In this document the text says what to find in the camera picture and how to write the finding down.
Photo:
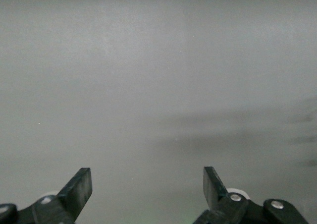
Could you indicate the dark grey table sheet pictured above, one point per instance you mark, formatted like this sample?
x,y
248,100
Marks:
x,y
148,85

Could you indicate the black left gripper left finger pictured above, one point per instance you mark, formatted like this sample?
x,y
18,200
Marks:
x,y
74,196

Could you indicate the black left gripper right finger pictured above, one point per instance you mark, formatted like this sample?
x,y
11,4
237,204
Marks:
x,y
215,196

